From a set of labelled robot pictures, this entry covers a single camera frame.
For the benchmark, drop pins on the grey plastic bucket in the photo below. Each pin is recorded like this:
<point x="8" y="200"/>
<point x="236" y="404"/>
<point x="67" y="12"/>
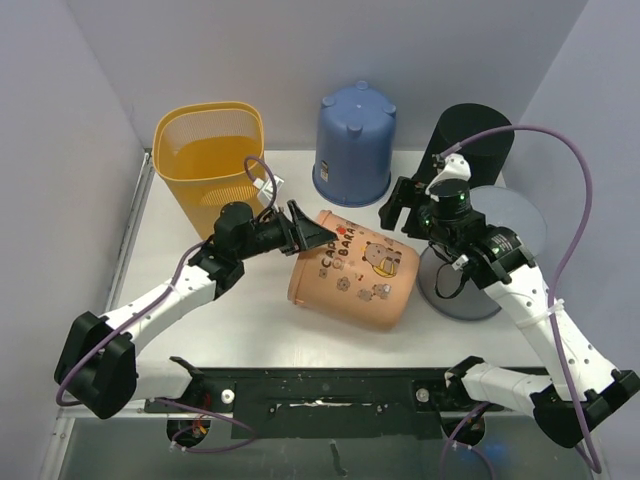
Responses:
<point x="502" y="207"/>

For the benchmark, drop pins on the orange bucket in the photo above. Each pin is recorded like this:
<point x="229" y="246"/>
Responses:
<point x="361" y="277"/>

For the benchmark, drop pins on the black ribbed bucket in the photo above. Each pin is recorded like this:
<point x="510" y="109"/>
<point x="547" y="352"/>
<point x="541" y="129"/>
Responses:
<point x="486" y="156"/>

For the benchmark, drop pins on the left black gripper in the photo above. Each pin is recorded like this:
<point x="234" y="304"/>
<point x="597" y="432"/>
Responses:
<point x="307" y="234"/>

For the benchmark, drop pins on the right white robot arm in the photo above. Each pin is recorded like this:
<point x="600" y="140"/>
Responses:
<point x="580" y="388"/>

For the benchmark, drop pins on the yellow slotted basket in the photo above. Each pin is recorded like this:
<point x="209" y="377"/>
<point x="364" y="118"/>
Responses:
<point x="199" y="152"/>

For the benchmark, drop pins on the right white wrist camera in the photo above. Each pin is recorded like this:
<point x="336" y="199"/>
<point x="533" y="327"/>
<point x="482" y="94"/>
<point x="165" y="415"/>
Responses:
<point x="453" y="166"/>

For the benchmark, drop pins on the blue plastic bucket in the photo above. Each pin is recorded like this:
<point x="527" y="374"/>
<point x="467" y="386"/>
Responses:
<point x="355" y="133"/>

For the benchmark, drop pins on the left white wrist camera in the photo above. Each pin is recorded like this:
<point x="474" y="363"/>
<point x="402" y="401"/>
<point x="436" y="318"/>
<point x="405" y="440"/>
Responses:
<point x="265" y="188"/>

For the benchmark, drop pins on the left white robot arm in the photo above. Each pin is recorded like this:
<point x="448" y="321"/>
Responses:
<point x="99" y="366"/>

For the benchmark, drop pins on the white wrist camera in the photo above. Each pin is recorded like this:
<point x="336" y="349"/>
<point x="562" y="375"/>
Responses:
<point x="265" y="188"/>
<point x="453" y="166"/>

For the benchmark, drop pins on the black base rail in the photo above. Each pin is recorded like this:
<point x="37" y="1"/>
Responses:
<point x="317" y="403"/>

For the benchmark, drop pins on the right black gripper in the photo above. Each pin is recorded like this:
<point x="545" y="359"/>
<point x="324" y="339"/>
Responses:
<point x="404" y="206"/>

